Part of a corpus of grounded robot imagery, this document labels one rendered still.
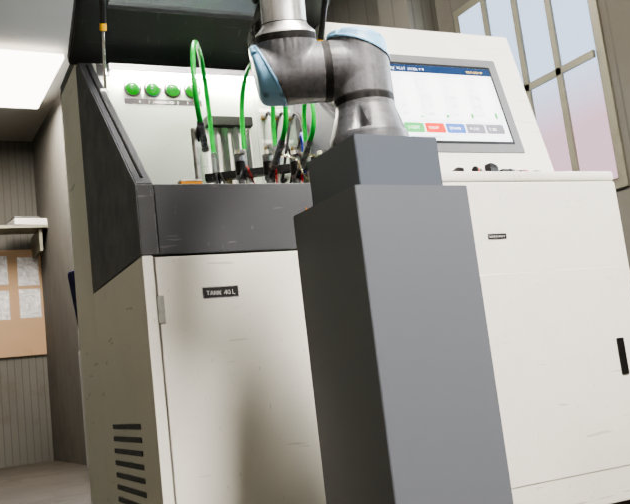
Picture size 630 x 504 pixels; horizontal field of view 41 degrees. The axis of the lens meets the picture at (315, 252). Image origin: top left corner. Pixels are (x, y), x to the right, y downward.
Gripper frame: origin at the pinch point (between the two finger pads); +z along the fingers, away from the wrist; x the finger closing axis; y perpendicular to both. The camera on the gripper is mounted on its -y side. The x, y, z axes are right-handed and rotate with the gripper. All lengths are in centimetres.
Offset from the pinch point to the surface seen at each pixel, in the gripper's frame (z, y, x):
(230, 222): 36.0, 0.0, -14.3
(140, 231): 37, 0, -35
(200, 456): 87, 0, -26
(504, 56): -25, -34, 101
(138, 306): 53, -7, -35
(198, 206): 32.1, -0.1, -21.5
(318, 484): 97, 0, 0
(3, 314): -30, -720, 1
